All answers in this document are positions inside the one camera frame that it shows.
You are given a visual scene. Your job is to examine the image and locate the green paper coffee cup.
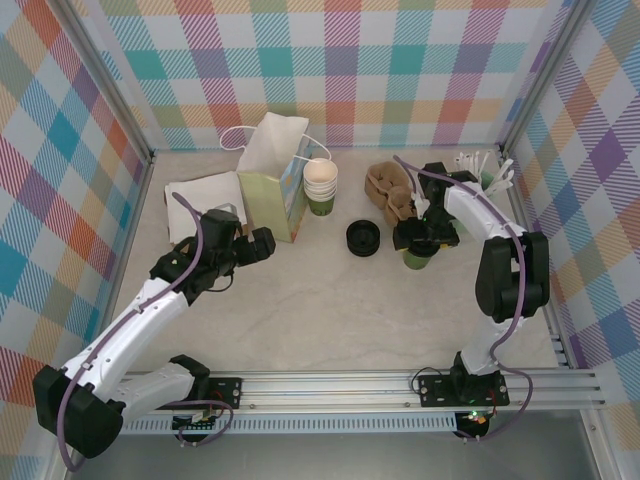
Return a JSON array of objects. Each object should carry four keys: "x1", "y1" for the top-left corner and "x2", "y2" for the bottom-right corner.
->
[{"x1": 403, "y1": 247, "x2": 435, "y2": 271}]

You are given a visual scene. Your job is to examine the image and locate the floral paper bag white handles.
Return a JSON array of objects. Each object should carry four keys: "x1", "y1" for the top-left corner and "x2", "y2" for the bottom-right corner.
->
[{"x1": 220, "y1": 112, "x2": 334, "y2": 245}]

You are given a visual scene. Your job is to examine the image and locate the stack of black lids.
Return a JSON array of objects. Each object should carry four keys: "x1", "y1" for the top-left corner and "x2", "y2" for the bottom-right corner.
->
[{"x1": 345, "y1": 218, "x2": 382, "y2": 258}]

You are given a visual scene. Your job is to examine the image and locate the stack of cardboard cup carriers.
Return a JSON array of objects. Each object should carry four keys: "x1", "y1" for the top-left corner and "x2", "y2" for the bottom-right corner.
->
[{"x1": 364, "y1": 160, "x2": 419, "y2": 227}]

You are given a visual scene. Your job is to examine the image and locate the stack of green paper cups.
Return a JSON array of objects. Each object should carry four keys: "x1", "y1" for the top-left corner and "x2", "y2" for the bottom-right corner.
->
[{"x1": 302, "y1": 157, "x2": 339, "y2": 217}]

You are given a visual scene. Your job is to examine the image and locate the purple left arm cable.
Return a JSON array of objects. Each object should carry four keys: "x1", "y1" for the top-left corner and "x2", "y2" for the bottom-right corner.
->
[{"x1": 53, "y1": 192, "x2": 206, "y2": 474}]

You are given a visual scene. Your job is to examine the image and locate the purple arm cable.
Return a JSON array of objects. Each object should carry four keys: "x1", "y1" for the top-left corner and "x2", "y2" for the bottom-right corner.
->
[
  {"x1": 393, "y1": 154, "x2": 534, "y2": 444},
  {"x1": 53, "y1": 192, "x2": 206, "y2": 474}
]

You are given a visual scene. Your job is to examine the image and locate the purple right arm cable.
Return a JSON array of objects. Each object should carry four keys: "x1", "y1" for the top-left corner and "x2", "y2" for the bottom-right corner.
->
[{"x1": 393, "y1": 154, "x2": 534, "y2": 444}]

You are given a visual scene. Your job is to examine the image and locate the short white slotted cable duct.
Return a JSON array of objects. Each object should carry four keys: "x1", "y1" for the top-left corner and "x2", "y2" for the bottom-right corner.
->
[{"x1": 547, "y1": 319, "x2": 569, "y2": 369}]

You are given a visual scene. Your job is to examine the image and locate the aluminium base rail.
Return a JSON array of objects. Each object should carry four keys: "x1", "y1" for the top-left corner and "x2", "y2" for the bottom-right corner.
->
[{"x1": 119, "y1": 372, "x2": 606, "y2": 414}]

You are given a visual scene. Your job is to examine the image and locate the aluminium frame post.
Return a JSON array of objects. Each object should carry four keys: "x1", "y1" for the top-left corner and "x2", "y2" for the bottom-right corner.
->
[
  {"x1": 497, "y1": 0, "x2": 601, "y2": 156},
  {"x1": 58, "y1": 0, "x2": 157, "y2": 164}
]

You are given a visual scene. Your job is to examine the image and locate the long white slotted cable duct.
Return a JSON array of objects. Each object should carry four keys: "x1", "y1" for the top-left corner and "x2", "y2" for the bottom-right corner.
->
[{"x1": 122, "y1": 417, "x2": 459, "y2": 435}]

